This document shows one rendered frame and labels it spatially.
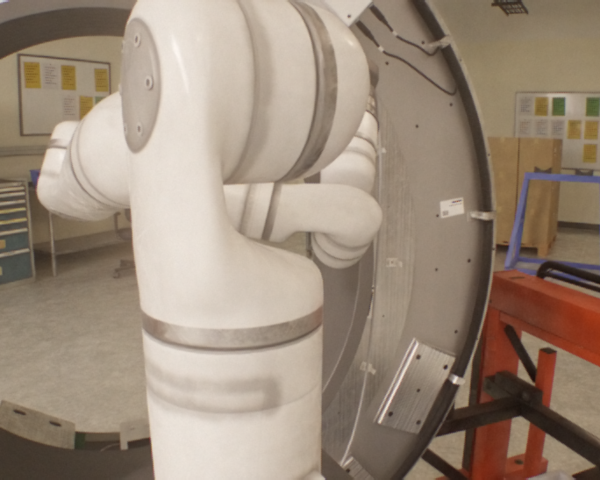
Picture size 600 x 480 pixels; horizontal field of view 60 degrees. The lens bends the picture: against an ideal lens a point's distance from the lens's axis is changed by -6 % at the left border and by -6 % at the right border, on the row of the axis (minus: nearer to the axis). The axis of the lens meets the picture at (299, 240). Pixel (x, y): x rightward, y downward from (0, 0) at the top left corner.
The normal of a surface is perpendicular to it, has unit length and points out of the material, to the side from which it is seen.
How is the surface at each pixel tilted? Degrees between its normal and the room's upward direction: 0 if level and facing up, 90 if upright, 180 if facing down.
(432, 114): 90
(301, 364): 90
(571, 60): 90
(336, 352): 67
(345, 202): 45
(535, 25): 90
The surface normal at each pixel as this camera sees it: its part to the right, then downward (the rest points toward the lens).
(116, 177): -0.30, 0.61
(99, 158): -0.44, 0.33
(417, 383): 0.33, 0.18
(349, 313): -0.93, -0.15
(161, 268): -0.70, 0.14
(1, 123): 0.85, 0.10
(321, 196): -0.04, -0.61
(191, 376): -0.34, 0.17
